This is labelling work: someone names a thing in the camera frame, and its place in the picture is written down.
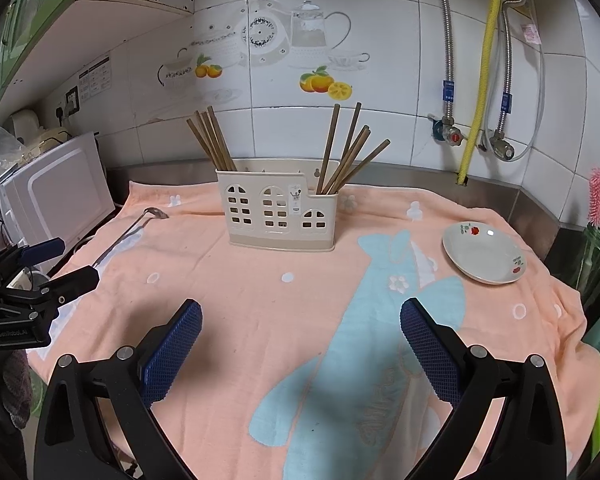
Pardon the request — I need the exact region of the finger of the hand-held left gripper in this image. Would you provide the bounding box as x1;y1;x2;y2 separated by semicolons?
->
0;238;65;274
34;265;101;312

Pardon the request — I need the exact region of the metal valve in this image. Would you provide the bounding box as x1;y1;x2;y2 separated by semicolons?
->
485;130;516;161

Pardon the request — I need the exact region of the braided metal hose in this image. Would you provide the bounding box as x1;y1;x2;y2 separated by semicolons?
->
430;0;455;126
495;0;515;141

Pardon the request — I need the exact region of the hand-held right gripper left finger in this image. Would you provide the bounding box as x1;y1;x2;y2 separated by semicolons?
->
32;298;204;480

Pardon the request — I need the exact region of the white flower print plate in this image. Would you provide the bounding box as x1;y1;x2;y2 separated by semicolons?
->
442;221;528;286

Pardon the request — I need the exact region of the pink bottle brush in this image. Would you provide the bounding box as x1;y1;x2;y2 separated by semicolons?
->
587;169;600;228

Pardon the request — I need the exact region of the green wall cabinet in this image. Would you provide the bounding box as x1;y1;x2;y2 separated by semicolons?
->
0;0;91;126

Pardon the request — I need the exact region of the wall label sheet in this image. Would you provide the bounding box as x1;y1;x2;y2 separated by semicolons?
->
78;57;112;101

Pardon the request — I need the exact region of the peach printed towel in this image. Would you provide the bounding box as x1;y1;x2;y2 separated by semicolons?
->
27;180;600;480

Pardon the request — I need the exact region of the thin white hose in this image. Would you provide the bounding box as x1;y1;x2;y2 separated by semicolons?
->
480;45;546;162

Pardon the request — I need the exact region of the white microwave oven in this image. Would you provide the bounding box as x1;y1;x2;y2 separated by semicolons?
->
0;132;116;271

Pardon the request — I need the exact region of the cream plastic utensil holder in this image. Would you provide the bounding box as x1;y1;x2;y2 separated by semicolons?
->
216;157;347;253

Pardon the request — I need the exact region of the yellow gas hose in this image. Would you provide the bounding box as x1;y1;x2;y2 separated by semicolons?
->
460;0;503;186

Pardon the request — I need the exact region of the set of wooden chopsticks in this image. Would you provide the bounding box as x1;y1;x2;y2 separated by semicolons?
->
186;102;391;196

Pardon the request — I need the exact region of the long metal spoon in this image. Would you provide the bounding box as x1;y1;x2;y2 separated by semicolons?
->
92;206;170;268

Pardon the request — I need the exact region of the red handle valve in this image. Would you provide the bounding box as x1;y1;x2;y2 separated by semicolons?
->
430;115;466;147

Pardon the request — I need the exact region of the clear plastic bag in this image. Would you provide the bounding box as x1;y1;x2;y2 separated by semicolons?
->
0;125;26;171

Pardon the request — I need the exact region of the green glass jar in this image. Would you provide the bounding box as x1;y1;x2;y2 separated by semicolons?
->
577;227;600;306

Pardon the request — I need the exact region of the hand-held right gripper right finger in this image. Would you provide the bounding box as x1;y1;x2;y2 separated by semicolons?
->
399;297;567;480

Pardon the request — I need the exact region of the person's left forearm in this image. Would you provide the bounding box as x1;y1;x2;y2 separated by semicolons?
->
0;352;46;428

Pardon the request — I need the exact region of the cream kitchen appliance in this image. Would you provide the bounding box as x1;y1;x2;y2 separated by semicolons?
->
7;110;73;151

